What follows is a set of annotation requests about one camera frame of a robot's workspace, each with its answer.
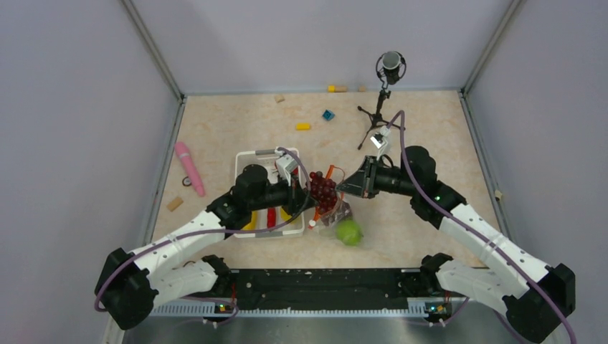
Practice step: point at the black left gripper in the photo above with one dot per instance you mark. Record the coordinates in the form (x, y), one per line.
(297, 200)

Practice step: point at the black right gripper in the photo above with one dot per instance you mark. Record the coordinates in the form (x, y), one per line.
(363, 183)

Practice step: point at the dark red grape bunch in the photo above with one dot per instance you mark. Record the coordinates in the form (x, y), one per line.
(323, 192)

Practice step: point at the clear orange-zip bag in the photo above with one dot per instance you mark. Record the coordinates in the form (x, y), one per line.
(337, 174)

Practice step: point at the green apple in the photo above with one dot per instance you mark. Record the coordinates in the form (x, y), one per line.
(349, 232)

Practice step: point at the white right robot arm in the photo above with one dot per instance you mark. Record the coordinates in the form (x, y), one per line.
(534, 297)

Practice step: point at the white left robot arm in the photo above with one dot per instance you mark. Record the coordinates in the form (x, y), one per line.
(133, 284)

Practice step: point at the red chili pepper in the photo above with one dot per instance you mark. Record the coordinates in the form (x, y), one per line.
(271, 219)

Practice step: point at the white perforated plastic basket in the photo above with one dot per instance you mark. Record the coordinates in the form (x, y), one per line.
(266, 159)

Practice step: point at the yellow corn cob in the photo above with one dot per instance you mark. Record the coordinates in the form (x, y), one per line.
(252, 225)

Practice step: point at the yellow rectangular block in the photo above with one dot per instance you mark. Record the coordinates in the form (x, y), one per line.
(302, 126)

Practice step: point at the blue square block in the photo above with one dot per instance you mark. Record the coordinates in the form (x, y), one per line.
(328, 115)

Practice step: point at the yellow and tan cylinder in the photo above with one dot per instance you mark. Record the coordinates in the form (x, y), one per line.
(337, 88)

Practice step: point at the wooden block near left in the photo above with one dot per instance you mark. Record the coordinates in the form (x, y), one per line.
(174, 203)

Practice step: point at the pink cylindrical toy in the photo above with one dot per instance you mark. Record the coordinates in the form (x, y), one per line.
(184, 155)

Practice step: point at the black microphone tripod stand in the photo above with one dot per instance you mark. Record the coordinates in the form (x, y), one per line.
(390, 67)

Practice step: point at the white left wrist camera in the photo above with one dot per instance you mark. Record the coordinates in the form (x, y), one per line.
(285, 166)

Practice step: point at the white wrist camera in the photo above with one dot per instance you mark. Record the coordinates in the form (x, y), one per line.
(381, 140)
(285, 166)

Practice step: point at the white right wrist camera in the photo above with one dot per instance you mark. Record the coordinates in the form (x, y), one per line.
(381, 140)

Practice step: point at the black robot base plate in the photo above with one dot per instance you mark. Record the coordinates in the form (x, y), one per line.
(367, 289)

